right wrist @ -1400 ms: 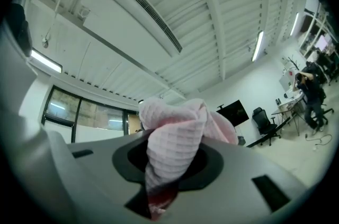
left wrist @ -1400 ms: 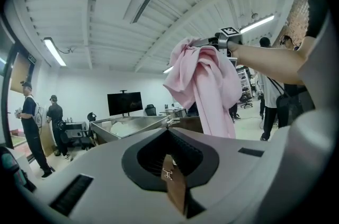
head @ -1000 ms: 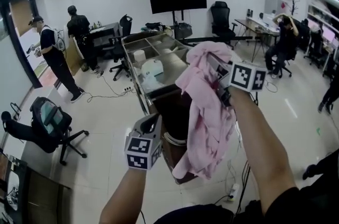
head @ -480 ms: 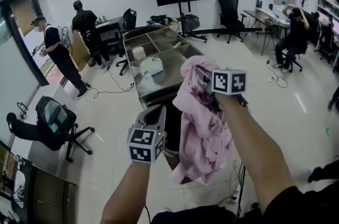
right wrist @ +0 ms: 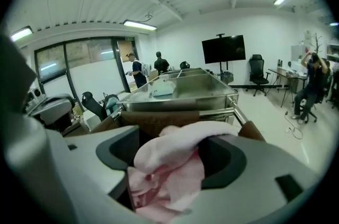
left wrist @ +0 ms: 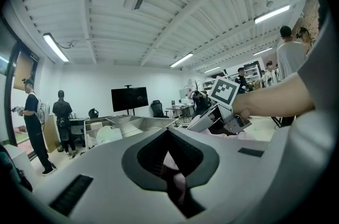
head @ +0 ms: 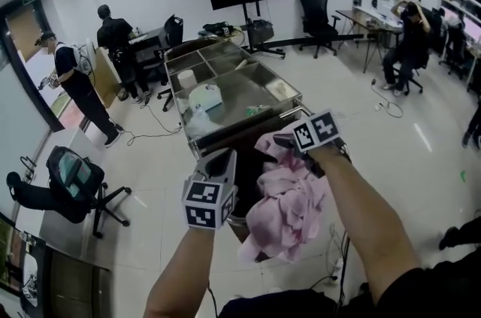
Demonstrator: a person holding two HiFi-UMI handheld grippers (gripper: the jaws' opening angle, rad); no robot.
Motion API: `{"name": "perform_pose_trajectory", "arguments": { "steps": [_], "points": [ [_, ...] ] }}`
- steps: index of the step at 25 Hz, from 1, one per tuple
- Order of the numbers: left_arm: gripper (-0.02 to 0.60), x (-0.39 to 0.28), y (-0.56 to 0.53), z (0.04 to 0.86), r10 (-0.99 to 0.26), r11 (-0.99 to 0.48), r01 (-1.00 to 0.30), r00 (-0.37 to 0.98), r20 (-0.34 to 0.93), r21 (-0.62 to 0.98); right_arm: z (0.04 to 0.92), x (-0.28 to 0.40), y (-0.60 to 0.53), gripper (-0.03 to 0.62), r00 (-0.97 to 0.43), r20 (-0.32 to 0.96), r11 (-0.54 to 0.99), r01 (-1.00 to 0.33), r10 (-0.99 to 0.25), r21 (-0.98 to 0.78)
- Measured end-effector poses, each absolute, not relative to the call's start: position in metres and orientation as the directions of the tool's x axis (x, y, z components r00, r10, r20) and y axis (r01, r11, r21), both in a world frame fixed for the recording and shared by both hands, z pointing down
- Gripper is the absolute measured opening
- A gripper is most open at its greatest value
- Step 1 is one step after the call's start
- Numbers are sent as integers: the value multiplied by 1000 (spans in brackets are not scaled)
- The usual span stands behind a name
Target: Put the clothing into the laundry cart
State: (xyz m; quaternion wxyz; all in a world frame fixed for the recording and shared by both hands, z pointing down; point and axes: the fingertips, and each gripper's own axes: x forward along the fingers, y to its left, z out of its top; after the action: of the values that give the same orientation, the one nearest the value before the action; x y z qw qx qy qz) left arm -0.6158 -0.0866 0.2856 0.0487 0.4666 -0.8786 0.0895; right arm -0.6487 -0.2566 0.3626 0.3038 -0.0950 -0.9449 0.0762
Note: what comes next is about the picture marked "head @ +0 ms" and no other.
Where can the brown steel-rimmed cart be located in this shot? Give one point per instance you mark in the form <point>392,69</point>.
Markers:
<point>244,83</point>

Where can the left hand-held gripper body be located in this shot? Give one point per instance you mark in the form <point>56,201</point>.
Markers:
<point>203,215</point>

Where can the green packet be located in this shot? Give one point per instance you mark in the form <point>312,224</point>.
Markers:
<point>257,110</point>

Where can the white round tub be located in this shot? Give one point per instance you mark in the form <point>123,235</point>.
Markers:
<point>204,96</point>

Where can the clear plastic bag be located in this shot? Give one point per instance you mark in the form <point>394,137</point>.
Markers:
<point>199,123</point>

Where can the person's left forearm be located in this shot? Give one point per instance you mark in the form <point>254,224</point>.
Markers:
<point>180,271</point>

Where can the wooden desk black legs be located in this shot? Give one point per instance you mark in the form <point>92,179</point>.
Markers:
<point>349,13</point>

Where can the lit pink computer monitor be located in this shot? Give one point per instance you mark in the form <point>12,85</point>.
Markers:
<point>473,27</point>

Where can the person's black clothing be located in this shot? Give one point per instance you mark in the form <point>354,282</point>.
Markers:
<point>432,290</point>

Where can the brown cardboard panel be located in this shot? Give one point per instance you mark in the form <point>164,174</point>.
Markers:
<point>107,76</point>

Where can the white wall shelf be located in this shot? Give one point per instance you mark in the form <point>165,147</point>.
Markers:
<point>460,0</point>

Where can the black high-back office chair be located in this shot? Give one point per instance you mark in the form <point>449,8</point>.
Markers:
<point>315,16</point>

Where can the wooden door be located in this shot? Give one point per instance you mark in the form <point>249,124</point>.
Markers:
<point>26,34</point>

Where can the black and teal backpack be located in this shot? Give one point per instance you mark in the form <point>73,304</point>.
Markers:
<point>71,173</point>

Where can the black swivel chair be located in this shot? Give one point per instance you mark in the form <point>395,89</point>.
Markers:
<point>413,79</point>

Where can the white toilet paper roll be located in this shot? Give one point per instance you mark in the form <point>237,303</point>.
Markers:
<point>186,79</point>

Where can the white rolled item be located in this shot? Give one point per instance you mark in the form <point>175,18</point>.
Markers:
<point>241,64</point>

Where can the person's right forearm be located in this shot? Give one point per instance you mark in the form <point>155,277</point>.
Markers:
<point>368,226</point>

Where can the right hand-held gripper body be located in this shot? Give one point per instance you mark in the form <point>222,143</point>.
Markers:
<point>319,128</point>

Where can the beige sponge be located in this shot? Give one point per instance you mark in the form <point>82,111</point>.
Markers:
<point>282,90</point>

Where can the white backpack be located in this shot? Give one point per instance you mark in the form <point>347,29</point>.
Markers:
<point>84,59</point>

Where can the pink cloth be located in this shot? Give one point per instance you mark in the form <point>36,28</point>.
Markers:
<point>285,211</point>

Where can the bin with clear bag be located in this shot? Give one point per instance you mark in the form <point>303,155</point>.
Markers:
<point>263,32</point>

